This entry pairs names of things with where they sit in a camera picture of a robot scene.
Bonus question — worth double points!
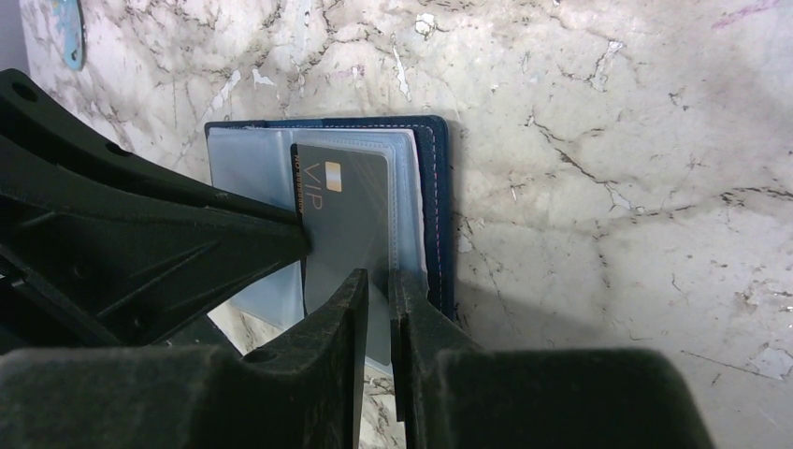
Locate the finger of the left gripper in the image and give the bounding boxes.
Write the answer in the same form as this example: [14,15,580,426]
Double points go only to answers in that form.
[1,68,297,225]
[1,197,310,347]

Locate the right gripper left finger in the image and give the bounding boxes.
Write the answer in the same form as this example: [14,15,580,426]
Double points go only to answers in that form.
[1,269,368,448]

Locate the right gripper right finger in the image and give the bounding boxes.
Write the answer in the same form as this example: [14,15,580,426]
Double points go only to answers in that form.
[388,270,714,448]

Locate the black VIP credit card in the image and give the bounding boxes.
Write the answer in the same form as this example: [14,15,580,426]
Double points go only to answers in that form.
[291,143,391,370]

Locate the blue card holder wallet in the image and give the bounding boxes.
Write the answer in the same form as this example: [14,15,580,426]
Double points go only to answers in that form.
[204,114,457,376]

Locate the blue clear packaged item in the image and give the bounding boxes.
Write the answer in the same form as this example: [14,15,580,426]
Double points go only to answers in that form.
[51,0,85,71]

